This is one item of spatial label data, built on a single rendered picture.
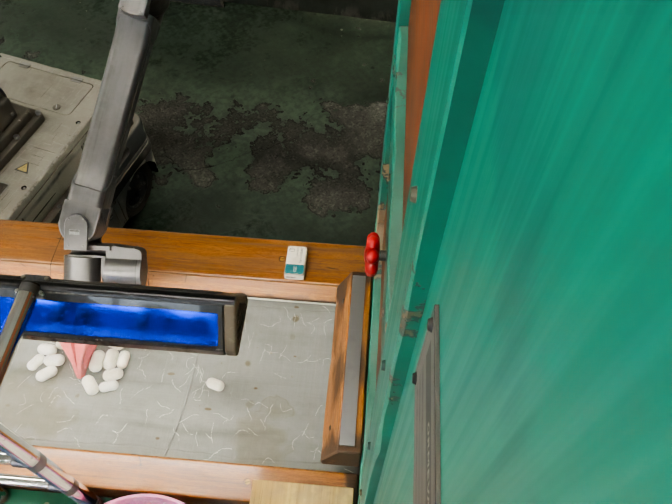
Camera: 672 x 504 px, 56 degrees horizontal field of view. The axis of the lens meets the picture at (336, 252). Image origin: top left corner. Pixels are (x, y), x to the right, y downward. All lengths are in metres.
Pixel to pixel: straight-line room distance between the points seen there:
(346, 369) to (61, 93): 1.35
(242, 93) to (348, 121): 0.45
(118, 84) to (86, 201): 0.19
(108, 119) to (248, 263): 0.35
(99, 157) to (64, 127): 0.87
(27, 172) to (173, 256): 0.74
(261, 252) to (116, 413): 0.37
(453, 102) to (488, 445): 0.11
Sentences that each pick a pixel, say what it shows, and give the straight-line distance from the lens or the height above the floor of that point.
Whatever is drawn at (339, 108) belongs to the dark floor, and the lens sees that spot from 2.53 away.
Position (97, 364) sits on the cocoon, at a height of 0.76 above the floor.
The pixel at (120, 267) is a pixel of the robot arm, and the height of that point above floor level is 0.89.
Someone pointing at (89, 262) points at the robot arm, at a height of 0.89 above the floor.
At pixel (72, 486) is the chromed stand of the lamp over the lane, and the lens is 0.98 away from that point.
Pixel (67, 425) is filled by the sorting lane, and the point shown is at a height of 0.74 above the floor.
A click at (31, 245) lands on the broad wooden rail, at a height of 0.76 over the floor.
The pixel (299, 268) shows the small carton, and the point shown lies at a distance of 1.13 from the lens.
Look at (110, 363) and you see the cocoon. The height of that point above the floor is 0.76.
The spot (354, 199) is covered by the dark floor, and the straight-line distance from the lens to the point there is 2.23.
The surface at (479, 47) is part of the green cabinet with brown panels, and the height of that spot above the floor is 1.62.
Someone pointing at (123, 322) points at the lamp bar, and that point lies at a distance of 0.79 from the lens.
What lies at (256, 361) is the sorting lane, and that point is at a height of 0.74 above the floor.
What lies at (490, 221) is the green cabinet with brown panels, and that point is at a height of 1.61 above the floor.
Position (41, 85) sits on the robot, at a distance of 2.09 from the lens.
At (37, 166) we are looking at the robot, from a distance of 1.86.
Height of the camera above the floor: 1.74
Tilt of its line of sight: 56 degrees down
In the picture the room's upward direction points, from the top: 1 degrees clockwise
